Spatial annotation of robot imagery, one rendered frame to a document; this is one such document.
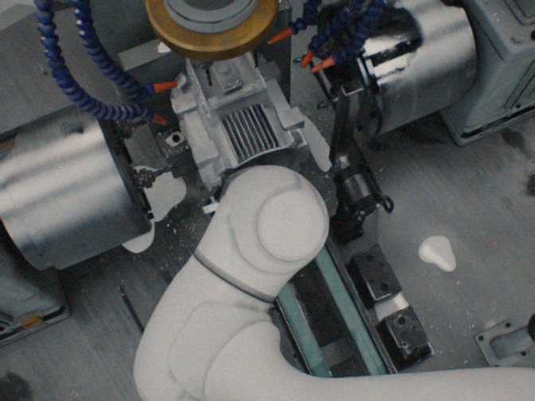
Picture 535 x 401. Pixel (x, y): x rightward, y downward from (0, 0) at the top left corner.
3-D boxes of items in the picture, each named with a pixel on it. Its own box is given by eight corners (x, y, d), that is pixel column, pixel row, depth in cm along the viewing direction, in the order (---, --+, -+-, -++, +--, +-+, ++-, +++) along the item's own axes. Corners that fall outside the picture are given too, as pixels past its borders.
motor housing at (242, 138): (177, 122, 124) (161, 72, 106) (267, 87, 127) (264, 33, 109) (216, 211, 118) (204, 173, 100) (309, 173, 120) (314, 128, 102)
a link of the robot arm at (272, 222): (247, 144, 74) (188, 240, 74) (272, 152, 58) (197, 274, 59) (322, 191, 76) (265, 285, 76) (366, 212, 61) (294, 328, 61)
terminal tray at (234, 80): (187, 74, 110) (181, 52, 104) (243, 52, 112) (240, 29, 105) (212, 131, 107) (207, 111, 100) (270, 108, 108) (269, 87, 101)
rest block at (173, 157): (164, 156, 135) (153, 131, 124) (194, 143, 136) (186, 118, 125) (174, 180, 133) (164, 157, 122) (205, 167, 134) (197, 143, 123)
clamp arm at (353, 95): (326, 154, 113) (337, 81, 89) (341, 148, 114) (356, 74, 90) (334, 171, 112) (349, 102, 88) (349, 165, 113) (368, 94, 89)
